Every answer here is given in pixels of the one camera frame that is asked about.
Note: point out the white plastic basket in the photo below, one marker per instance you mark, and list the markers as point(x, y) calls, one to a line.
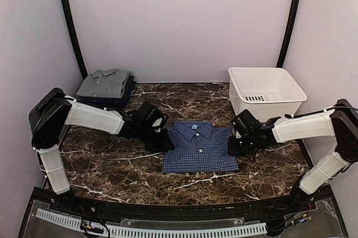
point(265, 92)

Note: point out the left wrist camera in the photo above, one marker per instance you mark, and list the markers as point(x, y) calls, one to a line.
point(149, 116)

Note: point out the black front rail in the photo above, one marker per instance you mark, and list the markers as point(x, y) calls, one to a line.
point(267, 209)

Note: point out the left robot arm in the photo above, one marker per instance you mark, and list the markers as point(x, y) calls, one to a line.
point(57, 111)

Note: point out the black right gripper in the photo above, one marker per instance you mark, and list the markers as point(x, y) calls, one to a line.
point(233, 150)

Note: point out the right black frame post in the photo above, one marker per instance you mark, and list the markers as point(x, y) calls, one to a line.
point(288, 33)

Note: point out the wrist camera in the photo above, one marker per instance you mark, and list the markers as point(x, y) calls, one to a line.
point(245, 124)
point(149, 116)

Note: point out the white slotted cable duct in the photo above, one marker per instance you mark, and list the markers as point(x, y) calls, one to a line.
point(141, 228)

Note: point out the grey shirt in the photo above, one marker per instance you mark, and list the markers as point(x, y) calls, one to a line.
point(104, 83)

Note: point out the blue checked long sleeve shirt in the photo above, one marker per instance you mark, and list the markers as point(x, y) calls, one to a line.
point(198, 147)

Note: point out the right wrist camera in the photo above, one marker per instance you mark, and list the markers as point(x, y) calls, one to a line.
point(245, 124)

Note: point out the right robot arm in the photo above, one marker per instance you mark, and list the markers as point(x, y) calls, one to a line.
point(338, 121)

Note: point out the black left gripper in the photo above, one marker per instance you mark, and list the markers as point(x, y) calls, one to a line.
point(162, 145)

